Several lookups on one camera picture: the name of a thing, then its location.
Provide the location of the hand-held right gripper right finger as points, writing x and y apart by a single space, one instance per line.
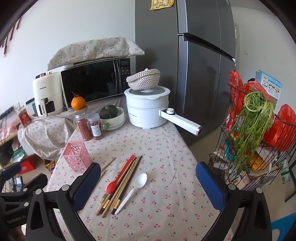
210 187

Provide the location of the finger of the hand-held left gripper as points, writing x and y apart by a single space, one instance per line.
11 171

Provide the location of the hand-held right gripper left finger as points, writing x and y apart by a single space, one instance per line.
87 185

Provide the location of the patterned chopstick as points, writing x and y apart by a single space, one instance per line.
103 199

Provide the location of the red spoon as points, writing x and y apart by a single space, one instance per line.
111 187

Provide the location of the light wooden chopstick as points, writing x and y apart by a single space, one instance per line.
108 165
126 172
129 172

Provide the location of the pink perforated utensil holder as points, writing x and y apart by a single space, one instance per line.
77 155

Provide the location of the white plastic spoon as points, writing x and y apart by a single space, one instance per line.
141 179

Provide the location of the red cardboard box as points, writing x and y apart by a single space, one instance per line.
29 165

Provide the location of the cherry print tablecloth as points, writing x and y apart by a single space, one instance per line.
161 162

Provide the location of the red spice bottle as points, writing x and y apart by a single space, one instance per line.
23 117

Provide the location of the labelled jar of dried food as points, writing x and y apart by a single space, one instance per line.
96 127

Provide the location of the tall jar of red berries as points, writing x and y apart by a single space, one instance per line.
79 126

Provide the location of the green ceramic spoon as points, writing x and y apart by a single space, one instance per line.
105 126

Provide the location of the green leafy vegetables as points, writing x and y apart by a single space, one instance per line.
252 125

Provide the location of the dark green squash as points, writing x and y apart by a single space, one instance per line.
108 111

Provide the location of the white and green packet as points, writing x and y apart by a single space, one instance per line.
285 171

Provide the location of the orange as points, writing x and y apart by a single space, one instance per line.
78 103

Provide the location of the blue plastic stool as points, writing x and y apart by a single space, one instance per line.
284 229

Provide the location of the white air fryer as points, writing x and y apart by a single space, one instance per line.
46 88

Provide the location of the red plastic bag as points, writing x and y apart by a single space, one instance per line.
281 129
254 89
235 92

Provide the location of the white electric cooking pot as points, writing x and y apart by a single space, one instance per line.
145 109

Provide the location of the black microwave oven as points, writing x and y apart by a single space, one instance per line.
92 78

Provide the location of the blue and white box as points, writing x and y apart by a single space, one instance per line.
269 81

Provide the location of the floral cover cloth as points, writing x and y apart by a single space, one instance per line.
92 48

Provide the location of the grey refrigerator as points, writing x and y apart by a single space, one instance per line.
161 46

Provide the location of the yellow paper note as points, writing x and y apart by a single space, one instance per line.
161 4

